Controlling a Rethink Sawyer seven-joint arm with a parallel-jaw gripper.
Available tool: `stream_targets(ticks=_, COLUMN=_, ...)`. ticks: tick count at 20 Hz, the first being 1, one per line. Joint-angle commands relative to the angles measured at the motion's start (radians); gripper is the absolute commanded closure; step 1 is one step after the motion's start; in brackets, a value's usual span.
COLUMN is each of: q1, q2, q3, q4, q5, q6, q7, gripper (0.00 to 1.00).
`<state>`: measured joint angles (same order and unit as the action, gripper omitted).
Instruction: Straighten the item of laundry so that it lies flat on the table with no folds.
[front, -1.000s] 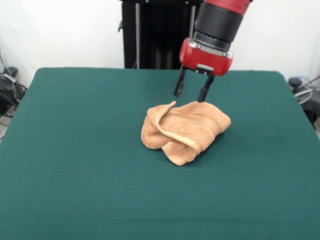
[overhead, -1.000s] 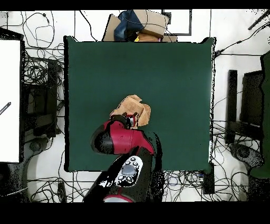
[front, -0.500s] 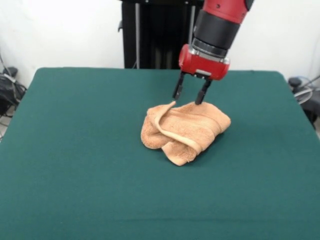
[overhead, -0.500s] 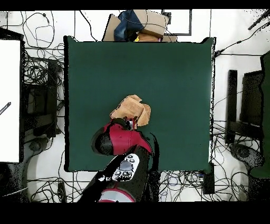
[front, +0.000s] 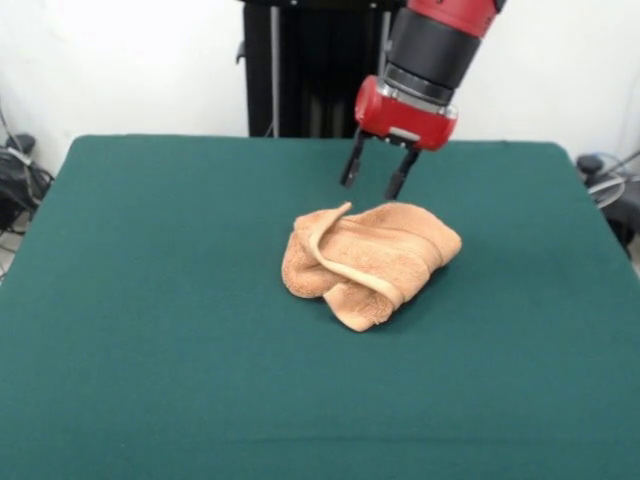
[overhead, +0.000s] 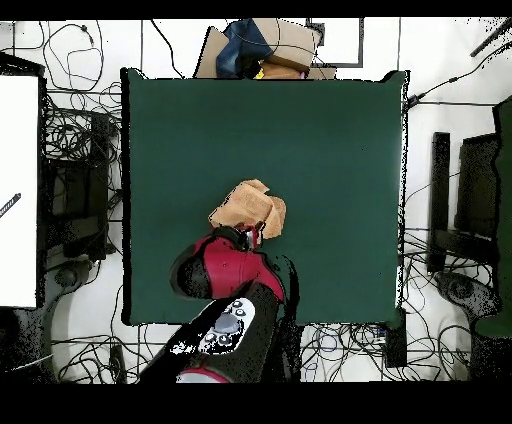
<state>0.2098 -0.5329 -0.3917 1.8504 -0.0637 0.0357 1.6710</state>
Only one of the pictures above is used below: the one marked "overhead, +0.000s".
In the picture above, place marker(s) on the brown cardboard box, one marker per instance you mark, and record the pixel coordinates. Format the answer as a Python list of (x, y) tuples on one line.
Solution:
[(292, 38)]

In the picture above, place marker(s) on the peach terry towel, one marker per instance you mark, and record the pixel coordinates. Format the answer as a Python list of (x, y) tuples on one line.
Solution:
[(248, 204)]

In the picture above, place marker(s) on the white board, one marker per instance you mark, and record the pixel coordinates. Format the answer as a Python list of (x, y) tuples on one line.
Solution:
[(18, 192)]

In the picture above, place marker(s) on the blue cloth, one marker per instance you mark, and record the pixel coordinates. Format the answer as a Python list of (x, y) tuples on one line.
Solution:
[(240, 48)]

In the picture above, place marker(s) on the black rectangular frame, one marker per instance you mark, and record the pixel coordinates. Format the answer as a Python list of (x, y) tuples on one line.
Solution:
[(362, 44)]

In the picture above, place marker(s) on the black equipment rack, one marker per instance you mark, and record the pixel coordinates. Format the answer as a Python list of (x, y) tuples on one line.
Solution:
[(88, 192)]

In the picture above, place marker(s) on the orange and yellow item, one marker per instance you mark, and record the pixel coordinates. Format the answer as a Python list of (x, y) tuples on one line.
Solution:
[(280, 72)]

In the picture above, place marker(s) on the dark green table cloth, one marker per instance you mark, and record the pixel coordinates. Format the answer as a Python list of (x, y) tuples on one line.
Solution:
[(280, 140)]

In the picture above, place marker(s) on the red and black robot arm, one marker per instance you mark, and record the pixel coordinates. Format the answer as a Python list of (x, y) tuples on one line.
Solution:
[(232, 264)]

